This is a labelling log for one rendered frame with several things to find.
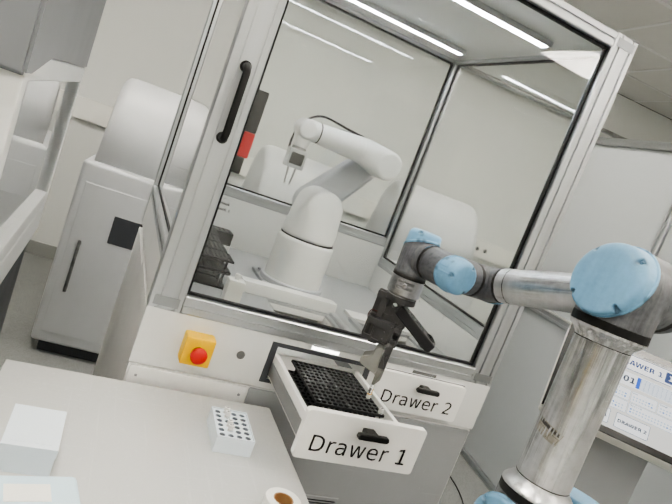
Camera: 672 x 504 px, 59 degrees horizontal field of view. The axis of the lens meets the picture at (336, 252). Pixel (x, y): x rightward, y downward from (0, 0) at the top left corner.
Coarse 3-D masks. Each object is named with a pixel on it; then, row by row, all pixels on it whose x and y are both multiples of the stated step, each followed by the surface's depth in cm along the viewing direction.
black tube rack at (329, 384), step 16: (304, 368) 148; (320, 368) 152; (304, 384) 139; (320, 384) 141; (336, 384) 146; (352, 384) 149; (304, 400) 137; (336, 400) 136; (352, 400) 139; (368, 400) 143; (368, 416) 141
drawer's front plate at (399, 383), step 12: (384, 372) 161; (396, 372) 162; (384, 384) 162; (396, 384) 163; (408, 384) 164; (420, 384) 166; (432, 384) 167; (444, 384) 168; (384, 396) 163; (408, 396) 165; (420, 396) 167; (432, 396) 168; (444, 396) 169; (456, 396) 171; (396, 408) 165; (408, 408) 166; (420, 408) 168; (444, 408) 170; (456, 408) 172; (444, 420) 172
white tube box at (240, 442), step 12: (216, 408) 134; (216, 420) 128; (240, 420) 132; (216, 432) 123; (228, 432) 125; (240, 432) 128; (252, 432) 129; (216, 444) 123; (228, 444) 123; (240, 444) 124; (252, 444) 125
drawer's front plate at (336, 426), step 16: (304, 416) 120; (320, 416) 120; (336, 416) 121; (352, 416) 123; (304, 432) 120; (320, 432) 121; (336, 432) 122; (352, 432) 124; (384, 432) 126; (400, 432) 128; (416, 432) 129; (304, 448) 121; (336, 448) 124; (368, 448) 126; (384, 448) 127; (400, 448) 129; (416, 448) 130; (352, 464) 126; (368, 464) 127; (384, 464) 129
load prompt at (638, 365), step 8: (632, 360) 179; (640, 360) 179; (632, 368) 178; (640, 368) 177; (648, 368) 177; (656, 368) 177; (648, 376) 176; (656, 376) 176; (664, 376) 176; (664, 384) 174
